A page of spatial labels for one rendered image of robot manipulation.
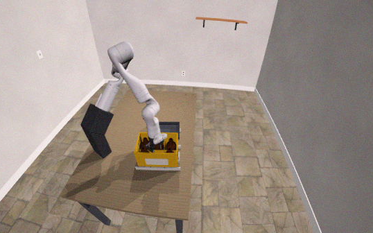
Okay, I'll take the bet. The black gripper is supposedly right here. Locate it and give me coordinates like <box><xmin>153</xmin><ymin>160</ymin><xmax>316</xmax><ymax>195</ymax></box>
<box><xmin>145</xmin><ymin>137</ymin><xmax>164</xmax><ymax>153</ymax></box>

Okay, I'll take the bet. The yellow bottle crate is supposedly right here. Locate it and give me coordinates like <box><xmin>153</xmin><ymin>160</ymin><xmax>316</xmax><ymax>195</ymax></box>
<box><xmin>135</xmin><ymin>132</ymin><xmax>178</xmax><ymax>167</ymax></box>

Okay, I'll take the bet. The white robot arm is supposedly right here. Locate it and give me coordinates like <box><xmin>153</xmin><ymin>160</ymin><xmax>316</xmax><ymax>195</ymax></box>
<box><xmin>95</xmin><ymin>42</ymin><xmax>167</xmax><ymax>144</ymax></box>

